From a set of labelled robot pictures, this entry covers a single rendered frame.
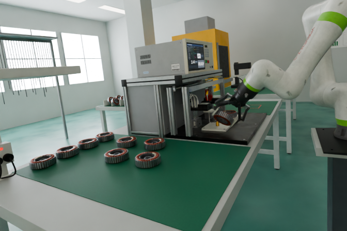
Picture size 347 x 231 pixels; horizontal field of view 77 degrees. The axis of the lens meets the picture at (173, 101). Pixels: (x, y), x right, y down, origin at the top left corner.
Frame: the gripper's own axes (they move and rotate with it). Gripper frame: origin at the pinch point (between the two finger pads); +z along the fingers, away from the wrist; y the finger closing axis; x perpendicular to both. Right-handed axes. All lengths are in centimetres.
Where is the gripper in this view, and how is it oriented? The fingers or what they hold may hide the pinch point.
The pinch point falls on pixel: (223, 117)
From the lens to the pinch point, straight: 125.1
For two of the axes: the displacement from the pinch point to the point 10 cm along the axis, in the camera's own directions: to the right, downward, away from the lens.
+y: 8.5, 5.2, -0.5
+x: 3.9, -5.5, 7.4
